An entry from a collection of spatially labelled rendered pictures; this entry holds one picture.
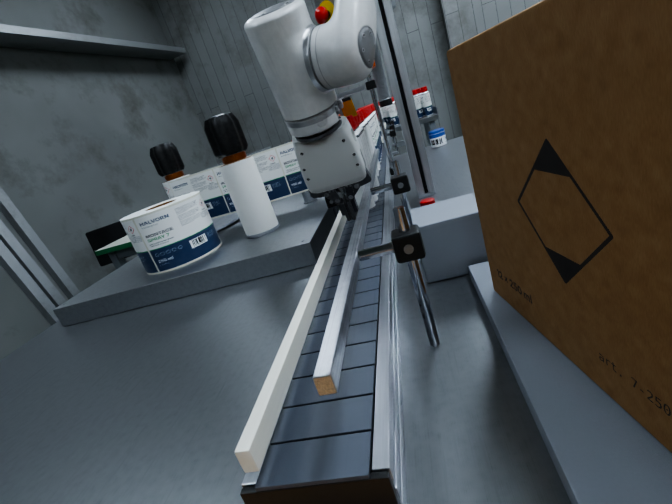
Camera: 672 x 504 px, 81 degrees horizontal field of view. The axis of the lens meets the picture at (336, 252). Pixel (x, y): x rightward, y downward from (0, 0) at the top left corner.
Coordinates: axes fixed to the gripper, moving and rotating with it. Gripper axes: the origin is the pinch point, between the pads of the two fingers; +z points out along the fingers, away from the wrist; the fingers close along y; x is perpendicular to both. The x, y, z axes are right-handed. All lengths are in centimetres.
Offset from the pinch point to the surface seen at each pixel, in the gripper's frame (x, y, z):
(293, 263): -3.0, 15.9, 11.8
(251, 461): 46.5, 3.2, -12.8
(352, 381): 38.4, -2.3, -7.2
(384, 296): 24.2, -5.0, -1.8
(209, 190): -45, 48, 10
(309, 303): 27.0, 3.0, -6.3
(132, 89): -400, 265, 27
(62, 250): -193, 284, 90
